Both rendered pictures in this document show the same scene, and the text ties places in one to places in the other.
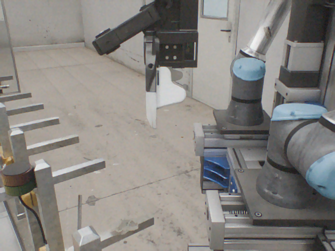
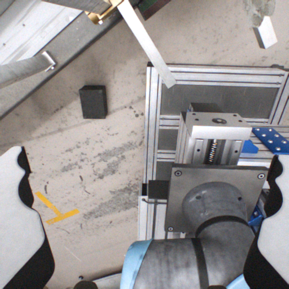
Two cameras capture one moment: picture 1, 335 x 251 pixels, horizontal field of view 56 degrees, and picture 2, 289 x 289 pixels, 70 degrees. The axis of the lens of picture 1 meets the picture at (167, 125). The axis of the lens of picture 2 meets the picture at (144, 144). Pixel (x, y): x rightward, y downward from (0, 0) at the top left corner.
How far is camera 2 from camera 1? 52 cm
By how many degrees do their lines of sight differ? 70
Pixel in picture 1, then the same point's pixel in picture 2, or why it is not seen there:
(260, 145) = not seen: outside the picture
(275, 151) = (220, 234)
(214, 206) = (218, 132)
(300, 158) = (163, 258)
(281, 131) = (222, 265)
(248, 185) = (228, 176)
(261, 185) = (212, 190)
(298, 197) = (185, 213)
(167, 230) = not seen: outside the picture
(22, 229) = not seen: outside the picture
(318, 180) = (128, 254)
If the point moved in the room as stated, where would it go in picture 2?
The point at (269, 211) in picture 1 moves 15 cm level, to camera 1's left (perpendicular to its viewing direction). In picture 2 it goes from (181, 183) to (189, 125)
